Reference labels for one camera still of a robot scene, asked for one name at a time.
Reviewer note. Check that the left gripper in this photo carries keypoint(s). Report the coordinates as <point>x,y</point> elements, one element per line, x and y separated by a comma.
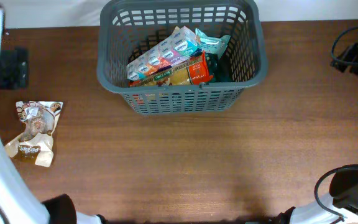
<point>17,63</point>

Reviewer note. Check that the grey plastic shopping basket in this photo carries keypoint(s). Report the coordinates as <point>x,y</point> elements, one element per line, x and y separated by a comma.
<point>130,28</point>

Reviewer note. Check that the green Nescafe coffee bag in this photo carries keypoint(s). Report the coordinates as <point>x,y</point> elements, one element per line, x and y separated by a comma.
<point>217,69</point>

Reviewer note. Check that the light blue snack packet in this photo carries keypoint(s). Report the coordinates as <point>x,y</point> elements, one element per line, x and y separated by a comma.
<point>213,45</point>

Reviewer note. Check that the San Remo spaghetti packet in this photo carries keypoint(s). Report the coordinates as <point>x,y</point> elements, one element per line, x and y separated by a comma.
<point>191,72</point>

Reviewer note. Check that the white Kleenex tissue multipack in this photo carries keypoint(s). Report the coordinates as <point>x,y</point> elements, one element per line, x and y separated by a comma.
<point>180,46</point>

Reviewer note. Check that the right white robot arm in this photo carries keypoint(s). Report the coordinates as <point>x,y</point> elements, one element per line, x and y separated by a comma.
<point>336,192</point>

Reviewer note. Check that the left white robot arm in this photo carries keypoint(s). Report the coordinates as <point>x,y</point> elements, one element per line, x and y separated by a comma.
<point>17,203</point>

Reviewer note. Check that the brown white cookie bag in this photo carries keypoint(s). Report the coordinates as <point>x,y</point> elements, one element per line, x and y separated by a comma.
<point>35,144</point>

